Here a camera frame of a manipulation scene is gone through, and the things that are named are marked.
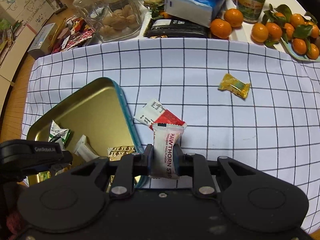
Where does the white hawthorn strip packet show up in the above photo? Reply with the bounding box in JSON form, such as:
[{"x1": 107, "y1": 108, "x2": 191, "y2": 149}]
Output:
[{"x1": 151, "y1": 123, "x2": 184, "y2": 179}]

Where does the brown gold heart snack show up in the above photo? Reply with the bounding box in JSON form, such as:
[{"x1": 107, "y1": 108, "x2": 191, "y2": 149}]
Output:
[{"x1": 107, "y1": 146, "x2": 136, "y2": 161}]

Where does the red white snack packet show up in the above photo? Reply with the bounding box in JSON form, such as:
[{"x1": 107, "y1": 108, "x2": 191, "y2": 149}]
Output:
[{"x1": 134, "y1": 99, "x2": 187, "y2": 130}]

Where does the green white packet in tray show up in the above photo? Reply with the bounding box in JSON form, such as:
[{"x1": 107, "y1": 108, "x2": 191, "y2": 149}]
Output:
[{"x1": 48, "y1": 120, "x2": 71, "y2": 148}]

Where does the gold tin tray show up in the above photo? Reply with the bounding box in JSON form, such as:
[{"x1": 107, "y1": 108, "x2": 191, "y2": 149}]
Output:
[{"x1": 27, "y1": 77, "x2": 143, "y2": 156}]

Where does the pale green snack packet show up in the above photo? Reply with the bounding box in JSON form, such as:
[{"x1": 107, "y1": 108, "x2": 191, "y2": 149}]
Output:
[{"x1": 74, "y1": 135, "x2": 99, "y2": 162}]

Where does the gold wrapped candy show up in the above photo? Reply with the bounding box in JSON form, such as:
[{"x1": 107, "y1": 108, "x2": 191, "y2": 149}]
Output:
[{"x1": 218, "y1": 73, "x2": 251, "y2": 100}]

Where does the checkered white cloth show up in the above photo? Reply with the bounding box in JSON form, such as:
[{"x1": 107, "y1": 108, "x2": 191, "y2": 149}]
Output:
[{"x1": 22, "y1": 38, "x2": 319, "y2": 233}]

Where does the grey cardboard box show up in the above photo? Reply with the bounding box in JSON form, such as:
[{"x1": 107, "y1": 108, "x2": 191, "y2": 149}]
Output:
[{"x1": 28, "y1": 23, "x2": 57, "y2": 60}]

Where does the black snack package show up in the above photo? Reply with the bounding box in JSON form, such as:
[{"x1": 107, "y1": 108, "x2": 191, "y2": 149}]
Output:
[{"x1": 144, "y1": 18, "x2": 209, "y2": 38}]

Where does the loose mandarin orange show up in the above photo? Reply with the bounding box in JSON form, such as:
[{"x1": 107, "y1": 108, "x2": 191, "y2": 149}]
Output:
[
  {"x1": 251, "y1": 23, "x2": 269, "y2": 43},
  {"x1": 265, "y1": 22, "x2": 283, "y2": 41},
  {"x1": 210, "y1": 18, "x2": 232, "y2": 39},
  {"x1": 224, "y1": 8, "x2": 244, "y2": 28}
]

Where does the red snack packets pile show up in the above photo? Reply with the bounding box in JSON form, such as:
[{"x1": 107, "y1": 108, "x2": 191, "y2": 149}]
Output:
[{"x1": 48, "y1": 16, "x2": 94, "y2": 54}]

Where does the large glass cookie jar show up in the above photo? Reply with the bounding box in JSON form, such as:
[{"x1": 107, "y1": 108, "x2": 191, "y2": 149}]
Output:
[{"x1": 73, "y1": 0, "x2": 144, "y2": 42}]

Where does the light blue fruit plate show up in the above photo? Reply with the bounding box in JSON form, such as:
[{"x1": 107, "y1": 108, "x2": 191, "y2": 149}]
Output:
[{"x1": 280, "y1": 38, "x2": 320, "y2": 62}]

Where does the mandarin on plate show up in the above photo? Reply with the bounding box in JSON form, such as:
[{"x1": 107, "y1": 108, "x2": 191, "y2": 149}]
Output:
[
  {"x1": 306, "y1": 43, "x2": 319, "y2": 60},
  {"x1": 292, "y1": 38, "x2": 308, "y2": 55},
  {"x1": 290, "y1": 14, "x2": 305, "y2": 28}
]

